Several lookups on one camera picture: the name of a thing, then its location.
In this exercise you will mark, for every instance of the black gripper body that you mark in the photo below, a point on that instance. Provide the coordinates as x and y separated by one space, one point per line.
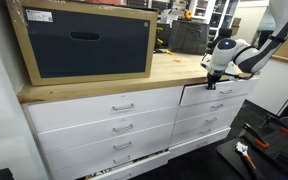
214 77

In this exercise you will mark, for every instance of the narrow white wooden drawer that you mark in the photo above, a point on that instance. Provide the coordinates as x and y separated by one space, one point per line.
200 95

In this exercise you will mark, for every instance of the wide white wooden drawer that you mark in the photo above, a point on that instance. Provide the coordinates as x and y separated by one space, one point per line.
84 110

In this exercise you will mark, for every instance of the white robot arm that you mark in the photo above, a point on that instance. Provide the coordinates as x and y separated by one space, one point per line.
222 60

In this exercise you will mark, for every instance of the white lower drawer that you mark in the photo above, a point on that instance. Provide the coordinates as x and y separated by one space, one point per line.
187 148
187 135
84 150
190 123
84 131
197 110
140 167
84 165

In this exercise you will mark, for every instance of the small orange piece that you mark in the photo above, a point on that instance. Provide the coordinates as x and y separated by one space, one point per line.
176 60

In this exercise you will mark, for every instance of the black office chair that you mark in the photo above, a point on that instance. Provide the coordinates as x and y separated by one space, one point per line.
225 33

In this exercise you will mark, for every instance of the grey fabric bag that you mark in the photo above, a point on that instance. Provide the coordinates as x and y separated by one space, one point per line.
189 36

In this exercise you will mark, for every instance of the yellow plastic piece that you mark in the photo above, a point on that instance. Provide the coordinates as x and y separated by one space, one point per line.
168 52

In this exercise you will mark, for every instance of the stacked small cardboard boxes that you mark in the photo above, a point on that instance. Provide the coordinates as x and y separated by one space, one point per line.
236 26

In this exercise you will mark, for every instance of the black hand tool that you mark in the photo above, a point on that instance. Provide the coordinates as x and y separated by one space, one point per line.
158 50

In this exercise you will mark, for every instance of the white cabinet wooden top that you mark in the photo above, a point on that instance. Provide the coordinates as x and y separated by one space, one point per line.
277 83

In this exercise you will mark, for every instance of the yellow clamp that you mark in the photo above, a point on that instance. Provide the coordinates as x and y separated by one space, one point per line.
159 30
159 42

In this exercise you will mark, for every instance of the black clamp orange tip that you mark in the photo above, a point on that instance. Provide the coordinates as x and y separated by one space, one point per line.
277 123
255 136

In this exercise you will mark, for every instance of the yellow round object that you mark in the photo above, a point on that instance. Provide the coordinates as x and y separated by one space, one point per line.
188 14

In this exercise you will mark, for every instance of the white shelf cabinet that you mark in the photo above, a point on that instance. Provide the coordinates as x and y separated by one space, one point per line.
193 10

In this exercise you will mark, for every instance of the black perforated plate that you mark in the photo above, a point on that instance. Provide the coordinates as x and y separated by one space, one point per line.
277 150

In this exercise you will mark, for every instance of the pink poster board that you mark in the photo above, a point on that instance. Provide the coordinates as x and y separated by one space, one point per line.
104 1

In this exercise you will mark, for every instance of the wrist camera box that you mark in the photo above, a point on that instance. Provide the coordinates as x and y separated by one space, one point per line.
206 62

